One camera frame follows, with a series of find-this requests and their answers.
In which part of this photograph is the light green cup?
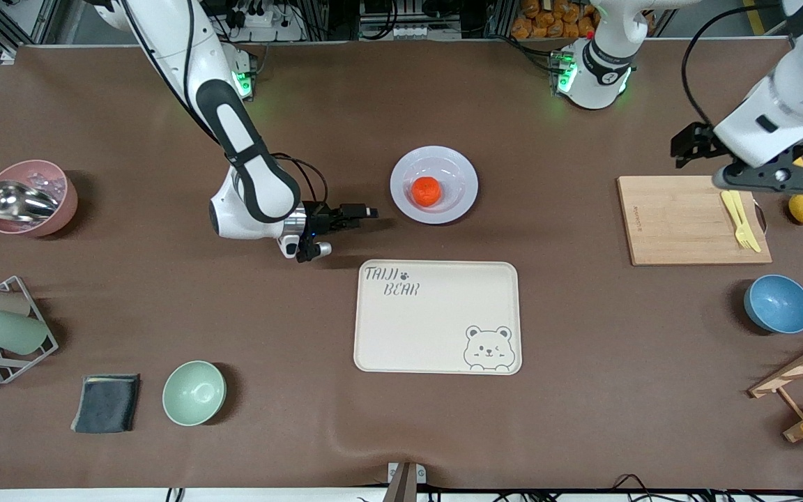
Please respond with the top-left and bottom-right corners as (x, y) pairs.
(0, 310), (49, 355)

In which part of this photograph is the white power strip with plugs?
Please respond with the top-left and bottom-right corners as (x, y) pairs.
(231, 0), (305, 43)

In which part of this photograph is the white round plate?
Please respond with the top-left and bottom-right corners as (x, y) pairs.
(390, 146), (479, 225)

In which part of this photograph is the metal scoop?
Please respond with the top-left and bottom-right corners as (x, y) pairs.
(0, 181), (60, 220)

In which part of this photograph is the yellow plastic fork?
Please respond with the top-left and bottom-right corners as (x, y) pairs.
(729, 190), (756, 250)

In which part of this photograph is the grey wire cup rack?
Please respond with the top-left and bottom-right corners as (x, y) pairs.
(0, 275), (59, 385)

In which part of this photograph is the cream bear print tray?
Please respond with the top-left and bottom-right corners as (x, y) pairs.
(353, 260), (523, 376)

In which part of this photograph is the yellow plastic fork and knife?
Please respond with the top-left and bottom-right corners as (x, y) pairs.
(721, 191), (762, 253)

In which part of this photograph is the orange mandarin fruit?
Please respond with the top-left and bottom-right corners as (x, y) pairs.
(411, 176), (442, 208)

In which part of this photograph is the pile of orange fruits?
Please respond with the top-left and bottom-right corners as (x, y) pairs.
(511, 0), (601, 40)

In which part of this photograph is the white empty power strip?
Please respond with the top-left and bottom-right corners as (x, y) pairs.
(391, 23), (463, 39)

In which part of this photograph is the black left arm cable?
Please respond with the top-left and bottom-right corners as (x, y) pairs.
(680, 3), (787, 128)

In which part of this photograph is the dark grey folded cloth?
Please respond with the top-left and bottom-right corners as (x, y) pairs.
(70, 374), (141, 434)

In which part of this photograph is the pink bowl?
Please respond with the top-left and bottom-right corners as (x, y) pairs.
(0, 160), (79, 238)

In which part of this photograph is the light green bowl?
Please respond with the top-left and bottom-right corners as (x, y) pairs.
(162, 360), (227, 427)

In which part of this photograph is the wooden cutting board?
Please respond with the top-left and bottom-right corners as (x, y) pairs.
(617, 175), (772, 266)

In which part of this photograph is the blue bowl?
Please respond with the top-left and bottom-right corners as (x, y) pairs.
(744, 274), (803, 335)

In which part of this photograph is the wooden dish rack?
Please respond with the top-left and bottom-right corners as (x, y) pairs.
(749, 328), (803, 443)

